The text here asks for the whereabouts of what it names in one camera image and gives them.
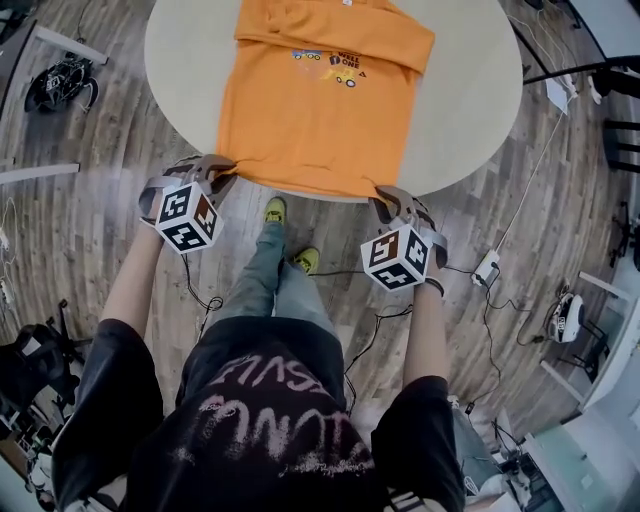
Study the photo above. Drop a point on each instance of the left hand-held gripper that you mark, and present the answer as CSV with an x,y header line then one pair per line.
x,y
187,220

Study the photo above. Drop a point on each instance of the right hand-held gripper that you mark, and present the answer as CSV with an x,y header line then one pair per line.
x,y
395,257

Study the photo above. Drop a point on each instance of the orange children's sweatshirt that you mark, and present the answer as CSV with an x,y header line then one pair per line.
x,y
310,130

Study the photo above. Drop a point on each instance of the person's left forearm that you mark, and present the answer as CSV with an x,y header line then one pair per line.
x,y
132,290

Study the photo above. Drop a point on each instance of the person's right forearm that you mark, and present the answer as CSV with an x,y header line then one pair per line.
x,y
427,340

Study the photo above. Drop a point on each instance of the person's black printed t-shirt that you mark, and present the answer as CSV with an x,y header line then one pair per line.
x,y
260,430

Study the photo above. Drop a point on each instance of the person's left yellow shoe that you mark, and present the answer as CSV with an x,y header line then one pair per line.
x,y
275,210

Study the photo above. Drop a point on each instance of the person's yellow shoe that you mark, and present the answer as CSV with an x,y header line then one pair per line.
x,y
306,260
275,210

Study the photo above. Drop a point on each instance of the black wristband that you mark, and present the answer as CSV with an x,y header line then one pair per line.
x,y
435,287

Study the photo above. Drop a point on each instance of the person's right yellow shoe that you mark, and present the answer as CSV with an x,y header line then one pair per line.
x,y
306,260

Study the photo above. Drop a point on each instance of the white power strip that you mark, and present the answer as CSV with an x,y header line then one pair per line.
x,y
486,270

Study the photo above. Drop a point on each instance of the person's grey jeans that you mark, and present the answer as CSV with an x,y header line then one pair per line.
x,y
270,280

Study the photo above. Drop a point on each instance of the black harness gear bundle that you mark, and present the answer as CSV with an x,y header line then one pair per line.
x,y
57,85

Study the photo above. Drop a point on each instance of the white paper sheet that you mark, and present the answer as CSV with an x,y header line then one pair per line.
x,y
557,95

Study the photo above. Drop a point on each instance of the white and black helmet device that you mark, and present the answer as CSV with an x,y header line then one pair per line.
x,y
570,317

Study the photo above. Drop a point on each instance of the orange round wooden table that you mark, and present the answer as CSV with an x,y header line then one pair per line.
x,y
620,145

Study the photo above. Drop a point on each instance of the black office chair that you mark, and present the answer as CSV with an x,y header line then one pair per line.
x,y
30,360

